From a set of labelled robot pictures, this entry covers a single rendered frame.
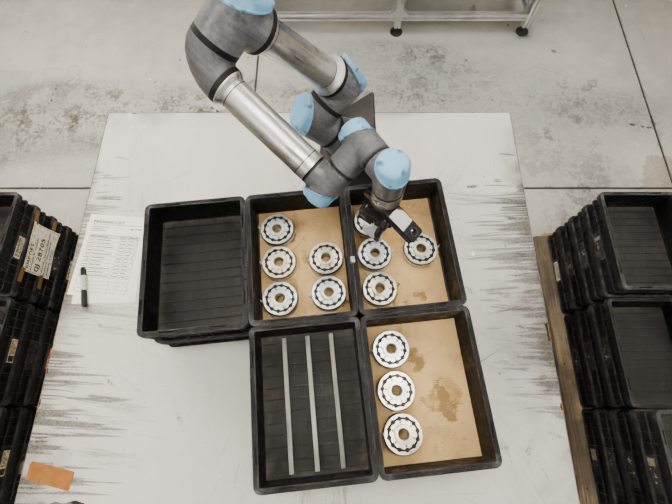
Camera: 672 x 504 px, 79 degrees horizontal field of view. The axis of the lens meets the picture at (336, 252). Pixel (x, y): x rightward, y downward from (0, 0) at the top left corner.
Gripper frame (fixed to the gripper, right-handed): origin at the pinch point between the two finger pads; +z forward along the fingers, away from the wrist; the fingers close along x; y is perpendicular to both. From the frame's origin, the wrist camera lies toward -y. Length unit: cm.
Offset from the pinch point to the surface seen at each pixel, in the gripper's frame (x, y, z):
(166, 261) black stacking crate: 42, 52, 12
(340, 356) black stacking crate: 33.9, -8.9, 12.3
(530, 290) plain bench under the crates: -22, -47, 25
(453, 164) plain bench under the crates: -49, -2, 25
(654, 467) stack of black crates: 0, -112, 43
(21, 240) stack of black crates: 69, 123, 44
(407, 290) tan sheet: 6.3, -14.1, 12.1
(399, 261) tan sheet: -0.1, -7.1, 12.1
